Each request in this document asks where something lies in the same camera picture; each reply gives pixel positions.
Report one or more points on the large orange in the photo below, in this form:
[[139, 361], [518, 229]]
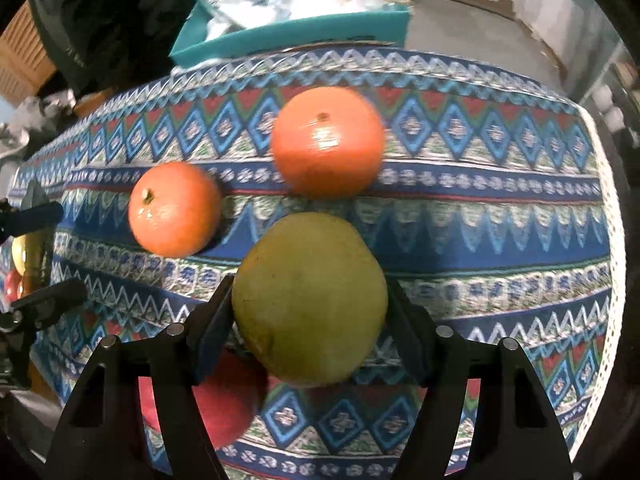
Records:
[[175, 210], [327, 140]]

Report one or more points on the dark glass bowl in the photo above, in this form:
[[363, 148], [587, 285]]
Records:
[[46, 260]]

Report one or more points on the yellow pear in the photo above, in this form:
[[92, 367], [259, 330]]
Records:
[[310, 300]]

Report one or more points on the teal box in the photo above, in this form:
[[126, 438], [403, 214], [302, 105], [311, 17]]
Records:
[[300, 35]]

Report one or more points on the yellow-green apple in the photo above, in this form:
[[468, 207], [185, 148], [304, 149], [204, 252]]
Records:
[[25, 255]]

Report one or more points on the grey shoe rack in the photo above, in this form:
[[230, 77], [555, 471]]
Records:
[[617, 105]]

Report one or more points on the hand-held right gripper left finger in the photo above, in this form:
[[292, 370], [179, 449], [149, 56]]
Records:
[[210, 330]]

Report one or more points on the blue patterned tablecloth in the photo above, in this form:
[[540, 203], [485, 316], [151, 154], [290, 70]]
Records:
[[475, 240]]

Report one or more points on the wooden louvered cabinet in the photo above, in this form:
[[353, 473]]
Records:
[[25, 55]]

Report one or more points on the red apple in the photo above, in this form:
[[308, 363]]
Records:
[[225, 410]]

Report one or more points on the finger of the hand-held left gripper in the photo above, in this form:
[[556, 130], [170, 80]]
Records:
[[35, 216], [55, 296]]

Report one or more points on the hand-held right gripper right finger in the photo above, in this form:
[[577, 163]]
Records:
[[407, 335]]

